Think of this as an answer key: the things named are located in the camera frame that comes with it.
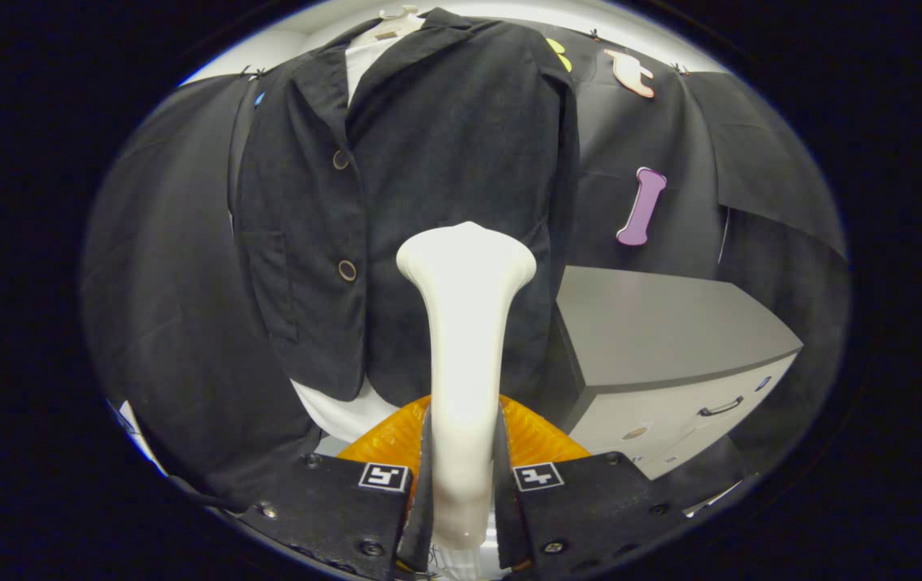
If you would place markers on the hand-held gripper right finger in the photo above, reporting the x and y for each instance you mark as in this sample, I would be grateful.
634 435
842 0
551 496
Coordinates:
505 516

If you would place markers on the black jacket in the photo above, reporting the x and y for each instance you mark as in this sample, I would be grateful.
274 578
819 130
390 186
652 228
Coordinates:
444 145

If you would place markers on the white plastic hanger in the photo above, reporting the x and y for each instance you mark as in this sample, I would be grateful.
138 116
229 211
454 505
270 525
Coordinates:
396 22

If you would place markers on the grey and white cabinet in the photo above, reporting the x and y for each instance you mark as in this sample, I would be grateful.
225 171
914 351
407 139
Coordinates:
654 323

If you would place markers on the black backdrop cloth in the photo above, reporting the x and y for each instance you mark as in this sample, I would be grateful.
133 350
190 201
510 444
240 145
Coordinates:
162 282

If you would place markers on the white shirt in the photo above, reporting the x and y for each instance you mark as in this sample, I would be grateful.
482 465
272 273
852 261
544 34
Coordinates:
348 415

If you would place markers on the small blue-lit cabinet lock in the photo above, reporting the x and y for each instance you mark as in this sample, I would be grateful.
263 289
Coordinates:
763 383

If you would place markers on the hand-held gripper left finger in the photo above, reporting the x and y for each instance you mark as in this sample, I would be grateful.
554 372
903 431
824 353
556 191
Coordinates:
424 516

